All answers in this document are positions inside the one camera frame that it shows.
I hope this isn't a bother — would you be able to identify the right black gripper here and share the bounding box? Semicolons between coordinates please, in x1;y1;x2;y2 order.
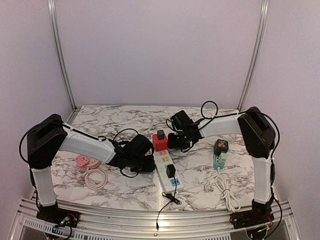
166;130;193;150

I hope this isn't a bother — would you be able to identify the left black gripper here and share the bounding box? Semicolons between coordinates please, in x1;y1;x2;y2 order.
128;155;156;174

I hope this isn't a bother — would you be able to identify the dark grey usb charger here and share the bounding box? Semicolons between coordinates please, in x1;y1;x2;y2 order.
157;129;165;140

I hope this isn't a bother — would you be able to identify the red cube socket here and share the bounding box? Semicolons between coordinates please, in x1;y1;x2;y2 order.
152;134;168;152

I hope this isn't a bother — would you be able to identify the white multicolour power strip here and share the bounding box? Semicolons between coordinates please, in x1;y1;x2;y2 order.
154;150;184;194

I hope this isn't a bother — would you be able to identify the black power adapter with cable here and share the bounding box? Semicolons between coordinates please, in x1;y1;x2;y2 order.
155;164;182;231

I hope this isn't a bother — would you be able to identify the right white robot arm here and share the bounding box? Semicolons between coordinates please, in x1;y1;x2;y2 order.
168;106;279;224

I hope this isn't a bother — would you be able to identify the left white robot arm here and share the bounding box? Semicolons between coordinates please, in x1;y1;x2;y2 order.
20;113;156;223

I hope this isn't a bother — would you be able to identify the dark green cube plug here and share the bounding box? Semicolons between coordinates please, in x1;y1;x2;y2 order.
213;139;229;156

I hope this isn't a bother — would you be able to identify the pink cube socket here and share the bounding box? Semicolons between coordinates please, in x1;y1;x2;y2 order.
75;155;90;168

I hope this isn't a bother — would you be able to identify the teal power strip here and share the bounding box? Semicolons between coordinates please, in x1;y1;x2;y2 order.
213;152;227;170

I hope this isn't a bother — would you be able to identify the pink round power strip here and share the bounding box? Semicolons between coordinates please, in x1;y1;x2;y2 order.
86;157;101;170

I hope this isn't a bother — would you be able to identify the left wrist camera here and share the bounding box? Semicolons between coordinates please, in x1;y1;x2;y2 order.
124;134;155;158

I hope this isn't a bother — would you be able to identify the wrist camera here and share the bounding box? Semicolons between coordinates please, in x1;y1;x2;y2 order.
124;134;155;158
170;110;194;131

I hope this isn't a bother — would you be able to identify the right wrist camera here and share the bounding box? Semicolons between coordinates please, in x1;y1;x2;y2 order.
170;110;194;131

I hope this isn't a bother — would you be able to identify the white coiled cable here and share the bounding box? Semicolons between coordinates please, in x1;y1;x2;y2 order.
77;167;109;189

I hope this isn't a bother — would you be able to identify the left aluminium frame post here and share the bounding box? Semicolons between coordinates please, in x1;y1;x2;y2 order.
48;0;77;112

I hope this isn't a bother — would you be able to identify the aluminium frame post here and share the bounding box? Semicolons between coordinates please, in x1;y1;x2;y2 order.
48;0;77;112
237;0;270;112

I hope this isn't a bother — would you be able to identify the white bundled power cord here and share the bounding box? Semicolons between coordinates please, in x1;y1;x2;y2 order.
204;168;241;213

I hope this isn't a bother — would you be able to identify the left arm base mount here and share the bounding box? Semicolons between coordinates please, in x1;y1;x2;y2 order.
36;208;80;228

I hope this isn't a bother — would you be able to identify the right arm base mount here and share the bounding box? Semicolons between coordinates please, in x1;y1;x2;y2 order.
229;209;275;229

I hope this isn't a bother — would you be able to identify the aluminium front rail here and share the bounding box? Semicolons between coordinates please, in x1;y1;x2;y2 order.
7;197;303;240

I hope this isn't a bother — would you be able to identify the right aluminium frame post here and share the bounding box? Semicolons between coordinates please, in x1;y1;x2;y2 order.
237;0;270;112

